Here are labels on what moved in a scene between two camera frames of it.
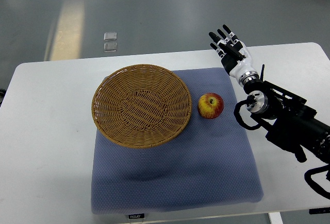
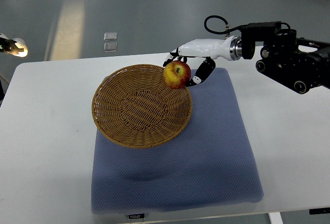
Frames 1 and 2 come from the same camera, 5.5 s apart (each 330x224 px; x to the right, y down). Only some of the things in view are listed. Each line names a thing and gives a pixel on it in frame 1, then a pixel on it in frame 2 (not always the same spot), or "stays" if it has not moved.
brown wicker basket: [141, 106] stays
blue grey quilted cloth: [211, 163] stays
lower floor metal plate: [110, 47] stays
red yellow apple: [210, 105] -> [177, 74]
